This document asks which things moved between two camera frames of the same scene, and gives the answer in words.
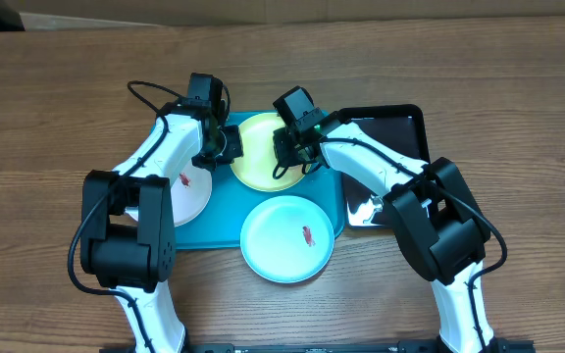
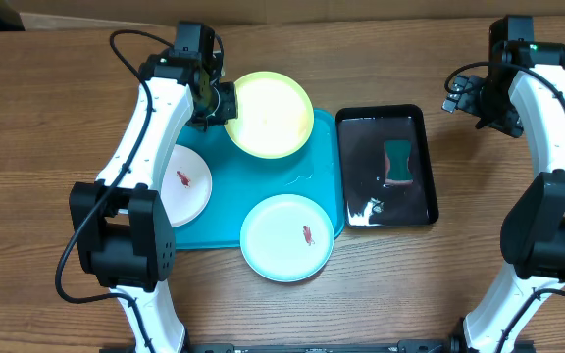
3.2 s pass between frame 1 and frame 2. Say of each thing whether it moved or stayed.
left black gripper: moved
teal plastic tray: stayed
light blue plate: stayed
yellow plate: moved
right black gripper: moved
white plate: stayed
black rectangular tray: stayed
